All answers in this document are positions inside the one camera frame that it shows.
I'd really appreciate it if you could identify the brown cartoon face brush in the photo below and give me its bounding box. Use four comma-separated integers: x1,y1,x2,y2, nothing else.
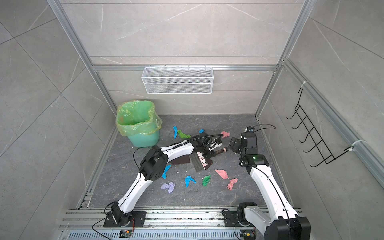
189,148,227,172

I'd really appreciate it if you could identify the dark brown dustpan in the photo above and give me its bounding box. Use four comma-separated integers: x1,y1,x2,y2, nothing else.
170,155,191,165

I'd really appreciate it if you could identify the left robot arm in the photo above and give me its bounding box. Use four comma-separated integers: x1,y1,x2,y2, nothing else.
104,133,222,227

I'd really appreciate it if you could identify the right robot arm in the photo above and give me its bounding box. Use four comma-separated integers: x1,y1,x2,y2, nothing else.
229,132,312,240

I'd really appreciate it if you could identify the lime green paper scrap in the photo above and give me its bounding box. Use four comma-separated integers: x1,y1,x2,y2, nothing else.
177,130,192,139

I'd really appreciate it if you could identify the pink paper scrap far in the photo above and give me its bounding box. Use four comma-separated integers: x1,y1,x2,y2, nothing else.
221,131,230,138

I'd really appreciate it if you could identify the pink paper scrap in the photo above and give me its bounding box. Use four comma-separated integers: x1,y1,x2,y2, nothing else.
221,131,230,138
215,170,229,180
227,178,238,191

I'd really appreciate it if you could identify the blue paper scrap far left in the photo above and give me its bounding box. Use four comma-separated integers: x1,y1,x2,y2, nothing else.
173,126,178,139

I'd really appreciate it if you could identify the dark green paper scrap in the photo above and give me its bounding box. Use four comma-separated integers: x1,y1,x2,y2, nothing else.
202,175,212,187

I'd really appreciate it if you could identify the pink paper scrap middle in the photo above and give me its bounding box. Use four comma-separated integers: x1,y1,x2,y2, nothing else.
215,170,229,180

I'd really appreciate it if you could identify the blue paper scrap near middle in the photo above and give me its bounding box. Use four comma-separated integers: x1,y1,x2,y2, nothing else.
185,176,197,188

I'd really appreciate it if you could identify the pink paper scrap near right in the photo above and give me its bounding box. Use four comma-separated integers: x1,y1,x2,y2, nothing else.
227,178,238,191

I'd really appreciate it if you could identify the blue paper scrap near dustpan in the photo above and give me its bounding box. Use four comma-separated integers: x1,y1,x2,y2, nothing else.
162,165,171,179

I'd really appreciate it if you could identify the purple paper scrap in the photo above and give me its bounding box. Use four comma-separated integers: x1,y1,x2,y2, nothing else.
161,182,176,194

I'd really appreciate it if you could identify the green plastic trash bin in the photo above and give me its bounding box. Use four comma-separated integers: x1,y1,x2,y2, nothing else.
116,100,160,148

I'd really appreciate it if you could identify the yellow-green bin liner bag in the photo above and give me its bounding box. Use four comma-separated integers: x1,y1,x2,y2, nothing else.
116,100,163,137

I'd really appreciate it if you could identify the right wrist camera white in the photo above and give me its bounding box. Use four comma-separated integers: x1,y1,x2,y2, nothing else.
245,126,255,133

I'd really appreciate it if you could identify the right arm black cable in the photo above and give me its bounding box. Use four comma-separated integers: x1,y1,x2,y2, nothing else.
251,123,277,133

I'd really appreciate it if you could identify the white wire mesh basket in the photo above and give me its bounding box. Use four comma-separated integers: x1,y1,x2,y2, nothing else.
142,67,214,95

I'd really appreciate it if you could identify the black wire hook rack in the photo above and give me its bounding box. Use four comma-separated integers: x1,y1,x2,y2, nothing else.
286,88,355,168

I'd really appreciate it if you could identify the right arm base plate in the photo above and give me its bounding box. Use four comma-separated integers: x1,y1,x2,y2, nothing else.
221,209,253,227

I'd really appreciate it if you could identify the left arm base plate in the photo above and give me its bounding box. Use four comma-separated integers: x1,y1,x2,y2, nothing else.
103,211,147,228

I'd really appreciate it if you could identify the aluminium rail front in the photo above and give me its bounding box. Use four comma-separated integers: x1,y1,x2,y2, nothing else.
58,206,237,230

